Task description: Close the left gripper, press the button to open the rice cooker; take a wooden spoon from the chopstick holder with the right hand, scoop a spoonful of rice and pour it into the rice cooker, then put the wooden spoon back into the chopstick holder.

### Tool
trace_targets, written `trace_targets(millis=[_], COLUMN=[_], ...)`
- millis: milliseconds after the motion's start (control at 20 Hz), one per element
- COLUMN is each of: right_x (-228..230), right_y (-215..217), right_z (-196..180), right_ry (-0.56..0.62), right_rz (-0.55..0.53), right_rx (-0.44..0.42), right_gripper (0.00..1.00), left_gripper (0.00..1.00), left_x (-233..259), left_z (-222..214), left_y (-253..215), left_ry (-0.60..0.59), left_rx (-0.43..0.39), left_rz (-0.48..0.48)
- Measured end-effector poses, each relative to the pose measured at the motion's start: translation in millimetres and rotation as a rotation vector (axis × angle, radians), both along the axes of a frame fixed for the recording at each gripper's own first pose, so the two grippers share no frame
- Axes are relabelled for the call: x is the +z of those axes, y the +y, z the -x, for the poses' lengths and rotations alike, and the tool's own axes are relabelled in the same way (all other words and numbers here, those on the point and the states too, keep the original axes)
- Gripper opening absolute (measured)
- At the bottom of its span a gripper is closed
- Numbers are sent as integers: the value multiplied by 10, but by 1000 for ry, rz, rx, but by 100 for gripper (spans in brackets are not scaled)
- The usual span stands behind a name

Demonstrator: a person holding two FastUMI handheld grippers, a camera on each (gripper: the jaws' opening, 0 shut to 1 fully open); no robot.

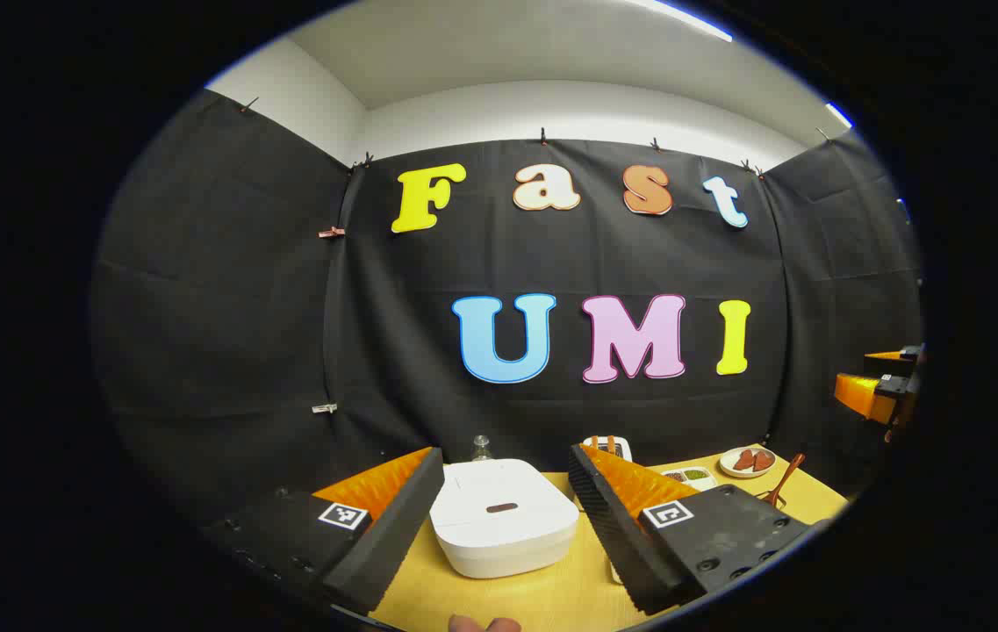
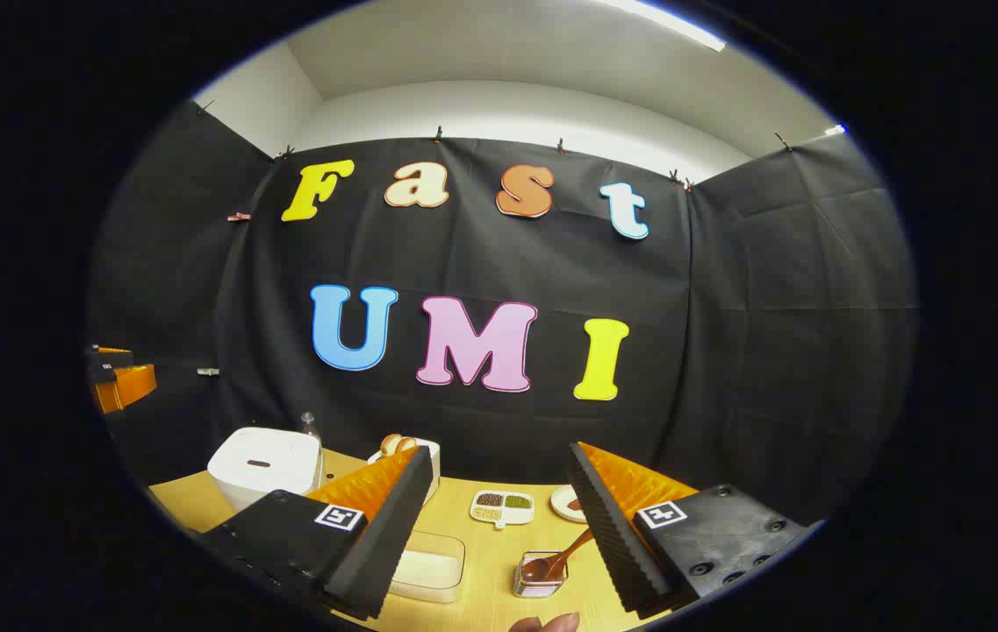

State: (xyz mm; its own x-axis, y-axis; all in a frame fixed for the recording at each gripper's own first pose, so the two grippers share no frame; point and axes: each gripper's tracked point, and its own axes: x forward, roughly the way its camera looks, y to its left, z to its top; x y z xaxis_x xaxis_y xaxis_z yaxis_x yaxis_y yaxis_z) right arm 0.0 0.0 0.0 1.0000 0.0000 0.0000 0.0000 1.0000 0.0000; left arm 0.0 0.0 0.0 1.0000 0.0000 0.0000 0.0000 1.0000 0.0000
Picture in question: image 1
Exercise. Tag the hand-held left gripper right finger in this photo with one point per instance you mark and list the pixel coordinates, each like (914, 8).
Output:
(617, 535)

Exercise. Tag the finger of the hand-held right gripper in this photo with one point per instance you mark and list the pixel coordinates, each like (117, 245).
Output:
(889, 362)
(867, 395)

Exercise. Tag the long ceiling light strip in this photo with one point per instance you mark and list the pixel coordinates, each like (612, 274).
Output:
(683, 17)

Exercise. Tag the white rice cooker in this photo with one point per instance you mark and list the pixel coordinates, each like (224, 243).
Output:
(503, 535)

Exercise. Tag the white divided grain dish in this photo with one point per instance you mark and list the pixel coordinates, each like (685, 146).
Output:
(693, 477)

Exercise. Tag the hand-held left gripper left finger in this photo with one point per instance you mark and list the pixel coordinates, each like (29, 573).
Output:
(389, 535)

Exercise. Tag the copper cloth clip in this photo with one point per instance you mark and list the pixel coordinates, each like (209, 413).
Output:
(332, 233)

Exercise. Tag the small white round plate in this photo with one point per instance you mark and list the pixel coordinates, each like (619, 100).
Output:
(729, 469)

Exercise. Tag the red food slice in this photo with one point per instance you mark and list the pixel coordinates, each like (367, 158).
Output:
(764, 460)
(743, 460)

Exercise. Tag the short ceiling light strip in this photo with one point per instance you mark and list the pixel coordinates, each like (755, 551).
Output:
(839, 115)

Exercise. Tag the black backdrop cloth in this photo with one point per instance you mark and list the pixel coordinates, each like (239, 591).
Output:
(288, 307)

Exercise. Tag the brown wooden spoon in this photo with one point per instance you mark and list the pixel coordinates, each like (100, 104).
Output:
(792, 467)

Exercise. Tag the white toaster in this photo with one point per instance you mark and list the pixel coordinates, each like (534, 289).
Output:
(623, 449)

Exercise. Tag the clear glass bottle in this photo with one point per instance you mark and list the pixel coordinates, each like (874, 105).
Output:
(482, 450)

